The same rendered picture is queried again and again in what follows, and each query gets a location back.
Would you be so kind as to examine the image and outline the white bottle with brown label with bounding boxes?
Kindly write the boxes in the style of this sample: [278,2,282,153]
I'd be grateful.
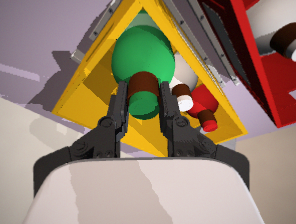
[169,52,198,111]

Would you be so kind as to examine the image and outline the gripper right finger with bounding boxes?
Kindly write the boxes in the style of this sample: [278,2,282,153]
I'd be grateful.
[159,81,250,192]

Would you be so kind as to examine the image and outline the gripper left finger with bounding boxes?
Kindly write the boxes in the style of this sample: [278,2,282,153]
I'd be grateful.
[33,81,129,198]

